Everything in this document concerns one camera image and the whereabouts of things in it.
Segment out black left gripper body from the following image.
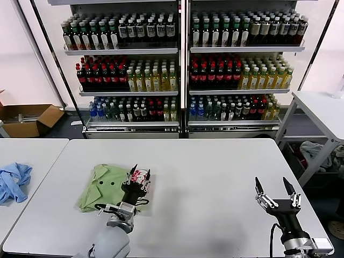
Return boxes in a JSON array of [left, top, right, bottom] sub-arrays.
[[120, 182, 151, 207]]

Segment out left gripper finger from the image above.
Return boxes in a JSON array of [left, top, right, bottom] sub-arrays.
[[141, 168, 152, 192], [124, 163, 139, 186]]

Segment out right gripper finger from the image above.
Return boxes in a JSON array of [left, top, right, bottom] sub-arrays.
[[282, 176, 303, 209], [254, 176, 280, 210]]

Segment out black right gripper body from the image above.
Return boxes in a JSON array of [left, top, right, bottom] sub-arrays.
[[265, 198, 310, 243]]

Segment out light green t-shirt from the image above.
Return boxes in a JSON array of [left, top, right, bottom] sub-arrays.
[[77, 163, 156, 213]]

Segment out red cloth in bin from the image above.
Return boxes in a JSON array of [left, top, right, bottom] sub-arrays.
[[294, 152, 307, 167]]

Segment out dark storage bin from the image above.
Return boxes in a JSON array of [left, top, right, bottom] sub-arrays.
[[282, 141, 344, 175]]

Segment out grey cloth pile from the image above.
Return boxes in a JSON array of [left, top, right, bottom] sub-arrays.
[[299, 141, 333, 173]]

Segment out tan round floor disc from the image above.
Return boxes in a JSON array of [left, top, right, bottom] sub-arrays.
[[328, 220, 344, 239]]

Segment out olive cloth in bin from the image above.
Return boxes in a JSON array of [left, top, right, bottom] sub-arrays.
[[332, 145, 344, 168]]

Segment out white side table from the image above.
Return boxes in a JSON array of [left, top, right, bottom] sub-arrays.
[[275, 90, 344, 189]]

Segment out yellow juice bottle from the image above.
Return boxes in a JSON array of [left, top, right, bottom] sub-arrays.
[[241, 67, 251, 90], [127, 69, 137, 92], [152, 68, 162, 91], [169, 68, 178, 91], [276, 67, 285, 90], [144, 68, 153, 92], [259, 67, 268, 90], [161, 68, 170, 91], [135, 69, 145, 92], [250, 67, 260, 90], [267, 67, 277, 90], [284, 67, 294, 89]]

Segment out crumpled light blue cloth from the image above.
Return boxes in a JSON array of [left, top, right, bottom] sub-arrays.
[[0, 161, 34, 205]]

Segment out open cardboard box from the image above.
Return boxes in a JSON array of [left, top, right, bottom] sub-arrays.
[[0, 88, 66, 138]]

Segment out metal rods in box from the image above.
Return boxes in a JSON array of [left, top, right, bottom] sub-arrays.
[[5, 113, 38, 124]]

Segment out grey beverage shelf unit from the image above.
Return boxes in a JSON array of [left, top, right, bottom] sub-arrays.
[[48, 0, 186, 140], [186, 0, 307, 139]]

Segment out green-capped brown tea bottle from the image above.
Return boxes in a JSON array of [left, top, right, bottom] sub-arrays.
[[201, 18, 211, 48], [241, 18, 250, 47], [211, 18, 221, 48], [109, 20, 119, 50], [99, 20, 110, 50], [71, 21, 82, 51], [231, 18, 241, 48], [191, 18, 201, 48], [221, 18, 231, 48], [62, 23, 73, 51], [90, 20, 101, 51], [81, 21, 91, 51]]

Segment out white-capped dark labelled bottle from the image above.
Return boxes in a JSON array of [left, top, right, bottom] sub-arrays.
[[127, 18, 137, 43], [166, 17, 176, 43], [119, 18, 128, 43], [270, 16, 281, 45], [290, 16, 300, 45], [250, 17, 261, 45], [299, 15, 310, 45], [280, 16, 291, 45], [135, 18, 146, 43], [146, 18, 156, 43], [260, 17, 271, 45], [156, 17, 167, 43]]

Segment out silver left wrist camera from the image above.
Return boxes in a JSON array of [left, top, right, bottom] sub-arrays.
[[117, 202, 137, 220]]

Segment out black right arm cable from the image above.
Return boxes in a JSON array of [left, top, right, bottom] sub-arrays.
[[270, 223, 283, 258]]

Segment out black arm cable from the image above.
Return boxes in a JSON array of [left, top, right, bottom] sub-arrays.
[[94, 203, 113, 213], [270, 223, 283, 258]]

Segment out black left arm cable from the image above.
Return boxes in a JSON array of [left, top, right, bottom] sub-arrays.
[[94, 203, 113, 213]]

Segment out black frame pole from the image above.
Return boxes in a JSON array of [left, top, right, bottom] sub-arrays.
[[30, 0, 89, 139], [297, 0, 341, 91]]

